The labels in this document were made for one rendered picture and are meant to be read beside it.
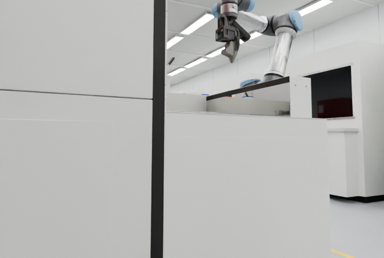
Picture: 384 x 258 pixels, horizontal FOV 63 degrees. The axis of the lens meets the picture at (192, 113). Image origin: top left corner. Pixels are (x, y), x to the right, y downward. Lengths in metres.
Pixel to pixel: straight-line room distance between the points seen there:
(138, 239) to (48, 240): 0.13
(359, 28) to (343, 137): 2.10
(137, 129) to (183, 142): 0.26
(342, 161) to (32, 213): 3.96
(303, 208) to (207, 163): 0.35
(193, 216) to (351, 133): 3.66
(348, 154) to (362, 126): 0.39
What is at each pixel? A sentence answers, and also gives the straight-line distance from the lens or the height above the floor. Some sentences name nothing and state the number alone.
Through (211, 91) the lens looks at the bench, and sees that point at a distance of 7.17.
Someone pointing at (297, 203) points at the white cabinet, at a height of 0.57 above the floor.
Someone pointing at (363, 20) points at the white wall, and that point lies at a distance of 5.70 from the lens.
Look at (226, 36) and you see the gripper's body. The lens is 1.41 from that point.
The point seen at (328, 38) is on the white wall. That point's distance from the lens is 6.05.
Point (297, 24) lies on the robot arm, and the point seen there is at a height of 1.37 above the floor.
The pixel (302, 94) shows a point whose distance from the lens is 1.10.
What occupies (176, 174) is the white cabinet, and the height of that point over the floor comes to 0.67.
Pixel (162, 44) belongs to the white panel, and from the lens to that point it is 0.55.
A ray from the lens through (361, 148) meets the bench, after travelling 4.37.
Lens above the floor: 0.75
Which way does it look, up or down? 5 degrees up
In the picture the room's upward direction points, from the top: straight up
